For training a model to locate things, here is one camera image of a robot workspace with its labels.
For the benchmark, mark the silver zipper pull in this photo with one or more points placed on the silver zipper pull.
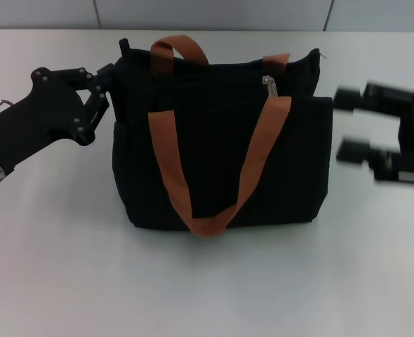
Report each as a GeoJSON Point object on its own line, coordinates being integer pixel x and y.
{"type": "Point", "coordinates": [271, 86]}

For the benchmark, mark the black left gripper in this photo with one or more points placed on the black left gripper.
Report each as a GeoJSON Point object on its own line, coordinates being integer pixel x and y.
{"type": "Point", "coordinates": [45, 109]}

